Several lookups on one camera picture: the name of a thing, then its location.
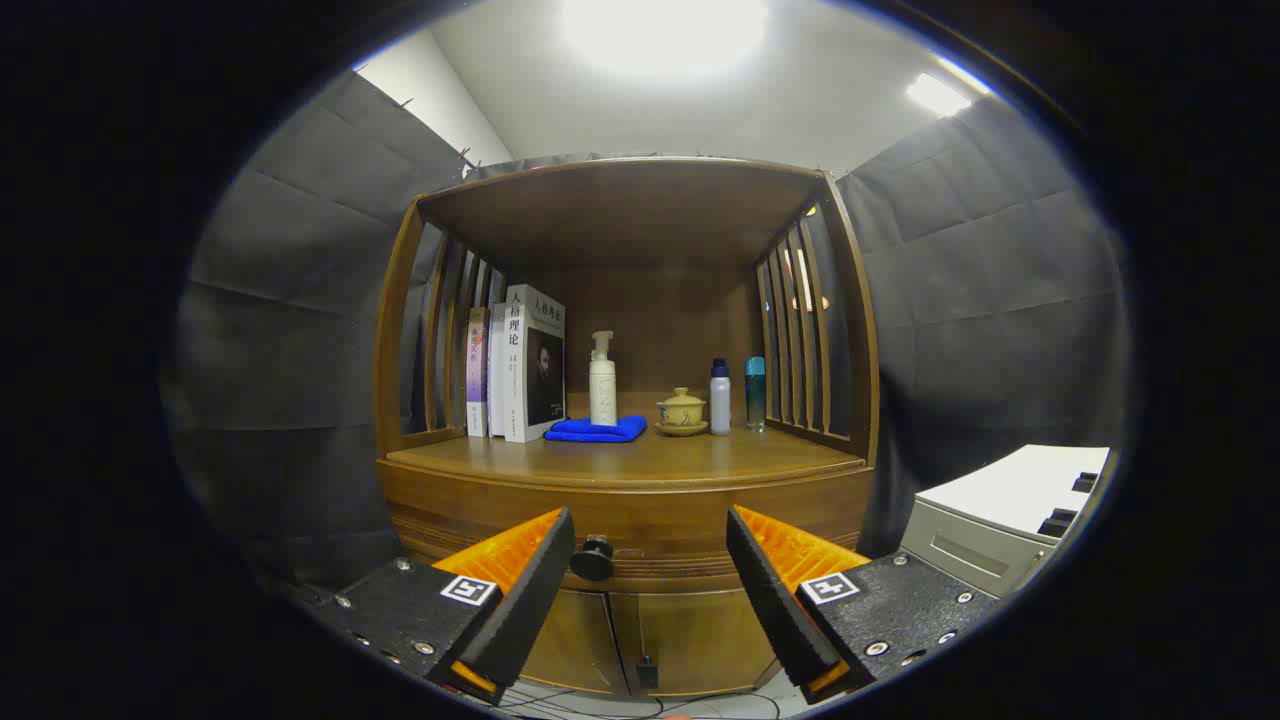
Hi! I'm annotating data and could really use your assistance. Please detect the wooden drawer with black knob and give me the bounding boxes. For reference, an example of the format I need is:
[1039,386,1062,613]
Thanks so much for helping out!
[378,460,876,596]

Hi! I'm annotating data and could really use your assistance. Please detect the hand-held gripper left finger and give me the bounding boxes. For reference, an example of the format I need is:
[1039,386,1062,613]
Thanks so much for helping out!
[285,507,577,706]

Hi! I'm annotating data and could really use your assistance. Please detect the black backdrop cloth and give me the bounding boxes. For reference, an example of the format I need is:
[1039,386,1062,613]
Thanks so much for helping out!
[165,70,1131,591]

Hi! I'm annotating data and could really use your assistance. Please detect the white pump bottle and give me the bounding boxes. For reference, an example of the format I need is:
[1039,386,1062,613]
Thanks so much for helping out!
[589,331,619,428]

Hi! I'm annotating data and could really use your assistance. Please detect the blue folded cloth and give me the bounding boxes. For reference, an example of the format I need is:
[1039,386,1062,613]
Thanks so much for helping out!
[543,415,649,444]

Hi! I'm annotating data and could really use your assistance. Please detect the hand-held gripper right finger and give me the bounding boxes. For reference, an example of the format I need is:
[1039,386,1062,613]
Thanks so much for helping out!
[725,505,1003,706]

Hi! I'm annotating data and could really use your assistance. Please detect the small ceiling light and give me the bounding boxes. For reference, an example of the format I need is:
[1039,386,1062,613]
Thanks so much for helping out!
[905,72,973,118]

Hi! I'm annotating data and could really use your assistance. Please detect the purple spine book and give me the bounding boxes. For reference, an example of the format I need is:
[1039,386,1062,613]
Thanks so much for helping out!
[465,307,491,438]

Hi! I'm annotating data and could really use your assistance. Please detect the clear blue bottle teal cap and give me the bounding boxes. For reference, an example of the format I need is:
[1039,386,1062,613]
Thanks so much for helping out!
[743,356,767,433]

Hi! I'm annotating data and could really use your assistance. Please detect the large round ceiling light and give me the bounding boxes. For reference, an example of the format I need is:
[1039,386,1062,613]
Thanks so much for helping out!
[560,0,771,81]

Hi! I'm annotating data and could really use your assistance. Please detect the yellow lidded teacup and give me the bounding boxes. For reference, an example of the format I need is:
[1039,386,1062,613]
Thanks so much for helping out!
[657,387,707,428]

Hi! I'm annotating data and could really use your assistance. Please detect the wooden cabinet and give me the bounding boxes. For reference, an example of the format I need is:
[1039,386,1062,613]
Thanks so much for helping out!
[372,155,881,698]

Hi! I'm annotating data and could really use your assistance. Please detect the wooden cabinet door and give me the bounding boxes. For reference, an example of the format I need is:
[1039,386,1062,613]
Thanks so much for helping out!
[608,590,783,698]
[520,588,633,696]

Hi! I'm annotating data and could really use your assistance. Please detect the black floor cables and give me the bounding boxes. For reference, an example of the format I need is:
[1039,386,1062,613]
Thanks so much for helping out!
[495,685,781,720]

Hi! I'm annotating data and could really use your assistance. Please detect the wooden countertop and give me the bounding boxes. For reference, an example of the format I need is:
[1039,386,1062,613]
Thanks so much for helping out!
[385,425,867,486]

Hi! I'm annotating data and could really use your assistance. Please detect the thin white book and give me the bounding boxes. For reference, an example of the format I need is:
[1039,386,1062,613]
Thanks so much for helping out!
[488,303,509,438]

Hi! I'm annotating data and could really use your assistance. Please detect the white portrait cover book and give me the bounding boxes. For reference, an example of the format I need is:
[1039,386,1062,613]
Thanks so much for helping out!
[503,284,567,444]

